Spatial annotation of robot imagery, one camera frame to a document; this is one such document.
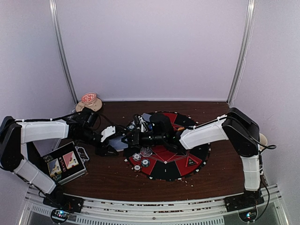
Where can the red white patterned bowl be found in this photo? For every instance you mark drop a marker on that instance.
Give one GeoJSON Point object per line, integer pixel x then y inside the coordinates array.
{"type": "Point", "coordinates": [89, 98]}

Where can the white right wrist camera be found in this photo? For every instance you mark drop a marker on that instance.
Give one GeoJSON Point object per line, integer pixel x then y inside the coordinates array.
{"type": "Point", "coordinates": [140, 123]}

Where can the cream ceramic mug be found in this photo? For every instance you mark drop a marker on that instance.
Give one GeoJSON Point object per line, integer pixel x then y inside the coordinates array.
{"type": "Point", "coordinates": [263, 141]}

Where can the right aluminium frame post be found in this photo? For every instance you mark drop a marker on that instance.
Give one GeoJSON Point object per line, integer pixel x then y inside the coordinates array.
{"type": "Point", "coordinates": [248, 26]}

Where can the blue playing card deck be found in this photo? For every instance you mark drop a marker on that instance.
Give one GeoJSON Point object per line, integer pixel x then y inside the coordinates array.
{"type": "Point", "coordinates": [117, 144]}

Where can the round red black poker mat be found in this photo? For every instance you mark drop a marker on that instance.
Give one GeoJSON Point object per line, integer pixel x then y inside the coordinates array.
{"type": "Point", "coordinates": [170, 163]}

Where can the aluminium poker case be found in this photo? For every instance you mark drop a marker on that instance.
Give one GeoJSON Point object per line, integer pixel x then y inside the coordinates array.
{"type": "Point", "coordinates": [66, 163]}

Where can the black triangle all-in marker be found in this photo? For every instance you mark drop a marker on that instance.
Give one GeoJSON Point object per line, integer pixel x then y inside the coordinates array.
{"type": "Point", "coordinates": [190, 162]}

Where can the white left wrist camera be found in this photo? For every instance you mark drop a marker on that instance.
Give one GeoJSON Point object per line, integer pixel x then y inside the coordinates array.
{"type": "Point", "coordinates": [107, 132]}

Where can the front aluminium rail base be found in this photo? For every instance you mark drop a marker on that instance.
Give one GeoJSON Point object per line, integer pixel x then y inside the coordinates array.
{"type": "Point", "coordinates": [209, 211]}

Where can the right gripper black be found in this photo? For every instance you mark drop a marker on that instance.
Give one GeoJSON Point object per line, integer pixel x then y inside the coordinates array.
{"type": "Point", "coordinates": [140, 138]}

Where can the dealt card sector five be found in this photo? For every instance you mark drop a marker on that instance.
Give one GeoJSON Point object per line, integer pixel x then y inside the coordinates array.
{"type": "Point", "coordinates": [146, 116]}

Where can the brown hundred chip sector two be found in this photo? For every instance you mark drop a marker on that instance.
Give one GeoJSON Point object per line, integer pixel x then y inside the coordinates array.
{"type": "Point", "coordinates": [137, 168]}

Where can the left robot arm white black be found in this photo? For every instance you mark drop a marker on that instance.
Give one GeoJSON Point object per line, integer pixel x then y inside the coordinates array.
{"type": "Point", "coordinates": [19, 154]}

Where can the clear acrylic dealer button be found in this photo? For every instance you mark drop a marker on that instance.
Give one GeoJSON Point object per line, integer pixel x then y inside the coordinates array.
{"type": "Point", "coordinates": [146, 152]}

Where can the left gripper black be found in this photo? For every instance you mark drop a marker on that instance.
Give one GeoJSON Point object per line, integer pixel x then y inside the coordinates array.
{"type": "Point", "coordinates": [101, 150]}

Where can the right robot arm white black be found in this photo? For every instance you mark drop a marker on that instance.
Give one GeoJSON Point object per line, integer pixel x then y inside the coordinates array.
{"type": "Point", "coordinates": [236, 132]}

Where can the left aluminium frame post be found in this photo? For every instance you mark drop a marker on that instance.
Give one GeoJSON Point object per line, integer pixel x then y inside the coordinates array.
{"type": "Point", "coordinates": [63, 59]}

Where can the green fifty chips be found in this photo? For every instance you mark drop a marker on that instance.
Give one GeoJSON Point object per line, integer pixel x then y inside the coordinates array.
{"type": "Point", "coordinates": [131, 127]}
{"type": "Point", "coordinates": [145, 162]}

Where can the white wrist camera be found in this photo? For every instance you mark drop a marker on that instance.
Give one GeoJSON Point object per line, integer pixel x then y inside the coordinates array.
{"type": "Point", "coordinates": [107, 132]}
{"type": "Point", "coordinates": [140, 123]}

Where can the round wooden plate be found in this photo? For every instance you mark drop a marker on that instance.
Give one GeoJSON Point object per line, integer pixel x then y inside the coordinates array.
{"type": "Point", "coordinates": [96, 105]}

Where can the aluminium frame post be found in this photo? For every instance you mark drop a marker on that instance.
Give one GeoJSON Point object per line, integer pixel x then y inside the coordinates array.
{"type": "Point", "coordinates": [248, 26]}
{"type": "Point", "coordinates": [63, 59]}

